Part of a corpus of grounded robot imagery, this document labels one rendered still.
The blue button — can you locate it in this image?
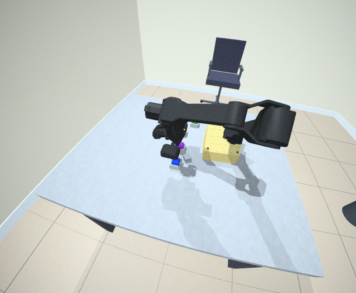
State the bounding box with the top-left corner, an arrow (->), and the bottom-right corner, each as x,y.
169,158 -> 182,171

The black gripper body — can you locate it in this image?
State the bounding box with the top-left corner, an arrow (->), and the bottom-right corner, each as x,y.
161,123 -> 188,160

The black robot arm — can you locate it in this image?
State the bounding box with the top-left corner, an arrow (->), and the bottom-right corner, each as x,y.
144,97 -> 296,150

